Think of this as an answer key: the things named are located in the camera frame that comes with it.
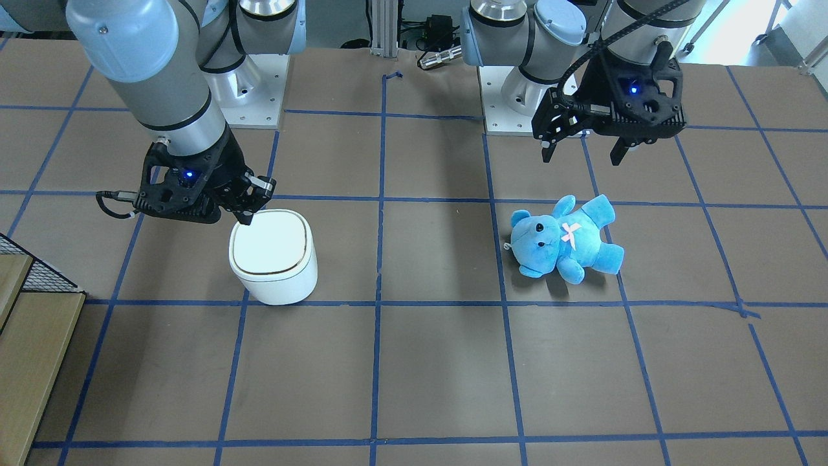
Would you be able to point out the wire basket with checkered cloth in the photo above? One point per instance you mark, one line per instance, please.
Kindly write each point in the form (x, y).
(40, 307)

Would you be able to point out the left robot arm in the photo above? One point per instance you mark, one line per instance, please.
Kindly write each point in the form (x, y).
(552, 42)

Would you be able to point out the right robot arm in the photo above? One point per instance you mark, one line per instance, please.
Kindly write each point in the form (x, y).
(177, 65)

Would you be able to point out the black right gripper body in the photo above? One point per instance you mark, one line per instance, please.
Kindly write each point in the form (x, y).
(222, 169)

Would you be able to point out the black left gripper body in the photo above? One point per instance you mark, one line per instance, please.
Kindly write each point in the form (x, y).
(599, 83)

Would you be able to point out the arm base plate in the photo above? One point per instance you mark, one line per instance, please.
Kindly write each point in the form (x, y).
(252, 95)
(509, 100)

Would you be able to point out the blue teddy bear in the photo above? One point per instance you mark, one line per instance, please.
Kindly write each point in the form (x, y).
(567, 240)

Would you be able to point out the white trash can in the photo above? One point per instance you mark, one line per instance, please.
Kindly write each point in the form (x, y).
(274, 257)

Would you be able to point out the metal rod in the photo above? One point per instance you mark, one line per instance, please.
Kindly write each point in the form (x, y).
(431, 60)

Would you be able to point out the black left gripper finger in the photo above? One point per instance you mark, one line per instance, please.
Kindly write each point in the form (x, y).
(620, 149)
(557, 117)

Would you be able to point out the black power adapter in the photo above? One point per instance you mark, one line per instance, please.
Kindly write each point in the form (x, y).
(438, 27)

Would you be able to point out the aluminium frame post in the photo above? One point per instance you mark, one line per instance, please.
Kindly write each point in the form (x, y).
(384, 19)

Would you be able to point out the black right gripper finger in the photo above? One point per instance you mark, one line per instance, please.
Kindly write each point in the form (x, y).
(247, 194)

